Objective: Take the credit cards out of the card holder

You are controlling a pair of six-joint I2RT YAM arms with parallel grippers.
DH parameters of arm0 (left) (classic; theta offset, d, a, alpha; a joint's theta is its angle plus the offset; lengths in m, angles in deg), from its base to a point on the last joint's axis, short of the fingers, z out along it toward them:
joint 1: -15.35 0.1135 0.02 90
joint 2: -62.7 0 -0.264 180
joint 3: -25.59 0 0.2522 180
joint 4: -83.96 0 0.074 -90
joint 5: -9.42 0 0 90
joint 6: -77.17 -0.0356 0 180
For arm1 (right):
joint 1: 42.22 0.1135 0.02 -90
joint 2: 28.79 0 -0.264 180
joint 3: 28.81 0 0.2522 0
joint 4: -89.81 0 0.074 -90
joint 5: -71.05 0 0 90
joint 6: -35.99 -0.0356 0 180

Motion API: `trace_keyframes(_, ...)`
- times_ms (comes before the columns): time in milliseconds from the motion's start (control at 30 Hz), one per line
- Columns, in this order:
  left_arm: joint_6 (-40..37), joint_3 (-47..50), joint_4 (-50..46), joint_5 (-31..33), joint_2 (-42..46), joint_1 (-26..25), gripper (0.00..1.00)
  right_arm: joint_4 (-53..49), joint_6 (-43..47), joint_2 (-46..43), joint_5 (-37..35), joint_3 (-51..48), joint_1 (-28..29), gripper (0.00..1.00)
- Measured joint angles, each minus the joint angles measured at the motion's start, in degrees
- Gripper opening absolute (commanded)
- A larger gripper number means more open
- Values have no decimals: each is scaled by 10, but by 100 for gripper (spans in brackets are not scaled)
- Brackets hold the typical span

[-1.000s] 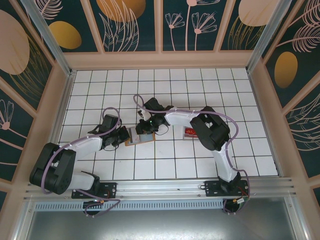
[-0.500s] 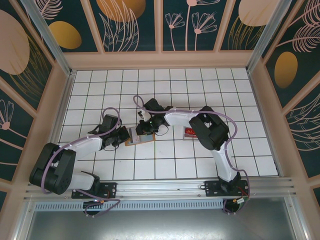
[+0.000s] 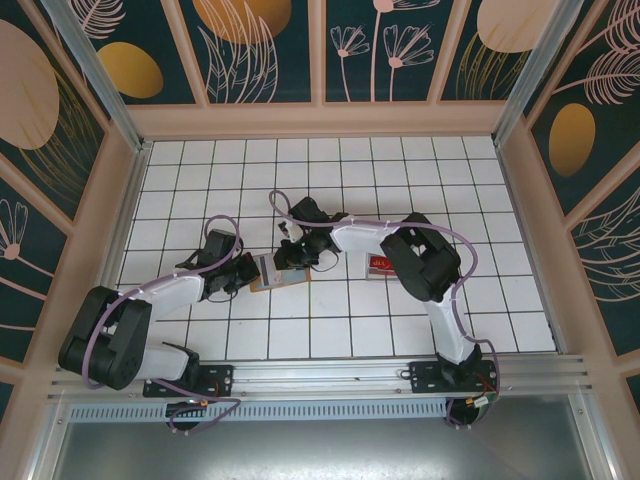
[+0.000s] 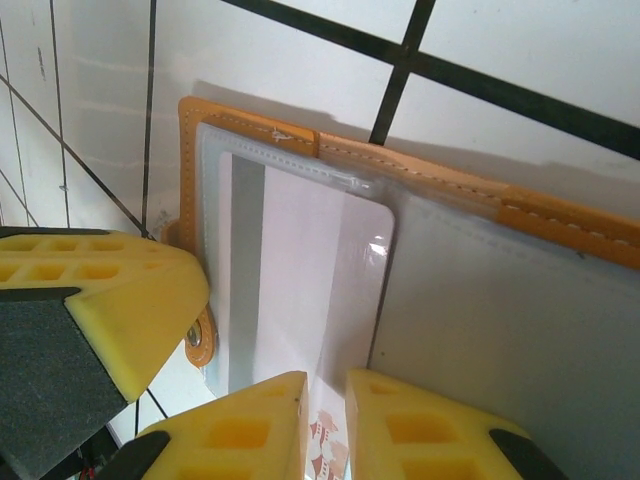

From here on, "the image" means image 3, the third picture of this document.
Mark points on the grey metal sheet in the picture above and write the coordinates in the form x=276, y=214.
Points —
x=320, y=450

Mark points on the aluminium mounting rail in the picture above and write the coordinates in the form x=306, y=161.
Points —
x=320, y=372

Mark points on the clear box with red card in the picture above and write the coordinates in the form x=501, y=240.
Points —
x=381, y=262

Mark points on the orange leather card holder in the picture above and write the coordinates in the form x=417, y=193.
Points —
x=292, y=280

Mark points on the red silver credit card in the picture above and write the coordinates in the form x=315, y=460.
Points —
x=267, y=272

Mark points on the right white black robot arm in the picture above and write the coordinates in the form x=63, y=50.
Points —
x=365, y=235

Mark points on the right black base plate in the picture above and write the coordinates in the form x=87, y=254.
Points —
x=425, y=377

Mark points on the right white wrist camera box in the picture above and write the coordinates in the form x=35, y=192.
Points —
x=290, y=231

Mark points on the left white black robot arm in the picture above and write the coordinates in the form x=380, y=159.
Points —
x=170, y=295

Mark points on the green circuit board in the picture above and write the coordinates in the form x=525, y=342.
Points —
x=487, y=406

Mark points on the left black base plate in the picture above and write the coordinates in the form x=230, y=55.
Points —
x=215, y=377

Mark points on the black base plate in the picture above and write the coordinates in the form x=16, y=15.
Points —
x=215, y=377
x=425, y=377

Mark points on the aluminium frame post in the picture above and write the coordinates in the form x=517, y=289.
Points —
x=530, y=70
x=100, y=85

